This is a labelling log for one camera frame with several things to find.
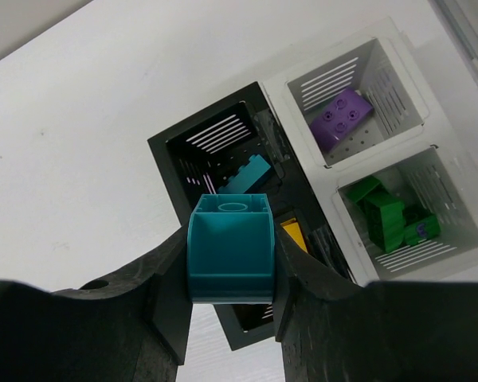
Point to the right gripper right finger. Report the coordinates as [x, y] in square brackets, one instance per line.
[331, 329]

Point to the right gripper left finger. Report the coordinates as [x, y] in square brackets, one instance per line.
[129, 325]

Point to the yellow curved lego piece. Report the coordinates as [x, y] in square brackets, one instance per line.
[292, 227]

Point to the teal curved lego piece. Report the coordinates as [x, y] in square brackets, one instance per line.
[231, 250]

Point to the small green lego brick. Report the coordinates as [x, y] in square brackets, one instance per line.
[421, 228]

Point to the teal lego brick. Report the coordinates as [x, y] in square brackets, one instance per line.
[248, 177]

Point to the green wedge lego piece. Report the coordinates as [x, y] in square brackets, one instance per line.
[363, 188]

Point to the white slotted container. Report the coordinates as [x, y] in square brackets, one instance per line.
[408, 144]

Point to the black slotted container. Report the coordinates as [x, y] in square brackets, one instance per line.
[198, 156]

